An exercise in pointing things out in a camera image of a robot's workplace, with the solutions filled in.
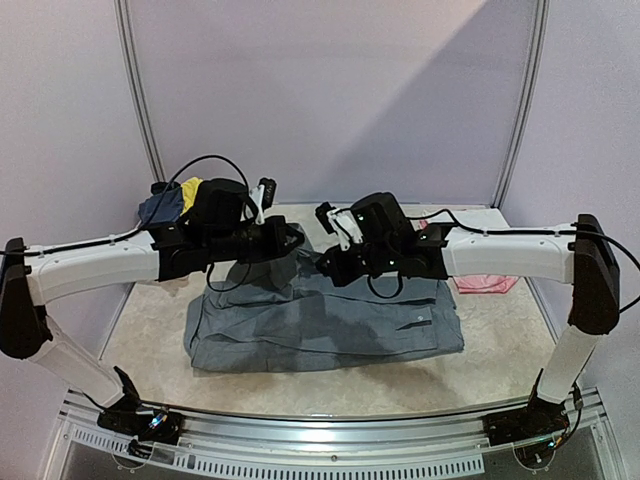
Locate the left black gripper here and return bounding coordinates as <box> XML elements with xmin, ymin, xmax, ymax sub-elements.
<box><xmin>206</xmin><ymin>215</ymin><xmax>305</xmax><ymax>264</ymax></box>

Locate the grey blue button shirt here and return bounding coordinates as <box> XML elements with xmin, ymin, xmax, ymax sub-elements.
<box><xmin>183</xmin><ymin>242</ymin><xmax>465</xmax><ymax>373</ymax></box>

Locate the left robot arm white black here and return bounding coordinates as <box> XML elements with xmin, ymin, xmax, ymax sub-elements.
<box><xmin>1</xmin><ymin>178</ymin><xmax>304</xmax><ymax>434</ymax></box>

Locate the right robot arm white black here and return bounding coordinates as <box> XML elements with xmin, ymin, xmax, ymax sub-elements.
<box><xmin>315</xmin><ymin>192</ymin><xmax>622</xmax><ymax>436</ymax></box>

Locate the pink plastic laundry basket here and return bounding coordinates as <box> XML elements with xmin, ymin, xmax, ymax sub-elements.
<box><xmin>203</xmin><ymin>198</ymin><xmax>217</xmax><ymax>225</ymax></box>

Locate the yellow garment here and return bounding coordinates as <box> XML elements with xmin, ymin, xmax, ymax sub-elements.
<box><xmin>181</xmin><ymin>177</ymin><xmax>203</xmax><ymax>215</ymax></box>

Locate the navy blue garment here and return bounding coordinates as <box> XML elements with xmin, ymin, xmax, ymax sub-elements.
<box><xmin>138</xmin><ymin>182</ymin><xmax>184</xmax><ymax>225</ymax></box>

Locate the pink folded garment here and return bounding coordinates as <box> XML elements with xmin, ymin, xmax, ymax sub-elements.
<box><xmin>453</xmin><ymin>275</ymin><xmax>519</xmax><ymax>294</ymax></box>

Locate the white folded shirt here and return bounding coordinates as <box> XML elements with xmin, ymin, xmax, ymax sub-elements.
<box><xmin>408</xmin><ymin>208</ymin><xmax>509</xmax><ymax>230</ymax></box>

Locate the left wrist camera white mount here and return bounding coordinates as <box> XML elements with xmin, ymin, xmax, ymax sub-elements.
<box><xmin>245</xmin><ymin>177</ymin><xmax>277</xmax><ymax>225</ymax></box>

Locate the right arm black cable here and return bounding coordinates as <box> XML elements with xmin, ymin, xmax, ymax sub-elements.
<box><xmin>367</xmin><ymin>207</ymin><xmax>640</xmax><ymax>314</ymax></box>

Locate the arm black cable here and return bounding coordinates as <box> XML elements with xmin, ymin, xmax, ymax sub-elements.
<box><xmin>0</xmin><ymin>154</ymin><xmax>254</xmax><ymax>294</ymax></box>
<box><xmin>367</xmin><ymin>207</ymin><xmax>640</xmax><ymax>314</ymax></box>

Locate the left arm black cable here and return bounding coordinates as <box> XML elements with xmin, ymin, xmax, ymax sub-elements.
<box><xmin>0</xmin><ymin>154</ymin><xmax>254</xmax><ymax>294</ymax></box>

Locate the aluminium front rail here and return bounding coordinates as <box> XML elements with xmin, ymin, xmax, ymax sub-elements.
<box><xmin>45</xmin><ymin>390</ymin><xmax>624</xmax><ymax>479</ymax></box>

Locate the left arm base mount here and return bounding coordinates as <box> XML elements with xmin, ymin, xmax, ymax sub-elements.
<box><xmin>96</xmin><ymin>367</ymin><xmax>182</xmax><ymax>446</ymax></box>

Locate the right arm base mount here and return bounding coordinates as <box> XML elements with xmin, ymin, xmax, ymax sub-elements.
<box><xmin>482</xmin><ymin>383</ymin><xmax>583</xmax><ymax>449</ymax></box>

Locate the left aluminium corner post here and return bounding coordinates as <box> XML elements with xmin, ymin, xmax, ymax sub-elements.
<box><xmin>114</xmin><ymin>0</ymin><xmax>166</xmax><ymax>181</ymax></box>

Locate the aluminium corner post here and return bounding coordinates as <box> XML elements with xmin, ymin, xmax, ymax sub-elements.
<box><xmin>114</xmin><ymin>0</ymin><xmax>166</xmax><ymax>181</ymax></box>
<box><xmin>490</xmin><ymin>0</ymin><xmax>549</xmax><ymax>209</ymax></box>

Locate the right aluminium corner post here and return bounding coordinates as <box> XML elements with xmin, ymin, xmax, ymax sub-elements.
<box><xmin>490</xmin><ymin>0</ymin><xmax>549</xmax><ymax>209</ymax></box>

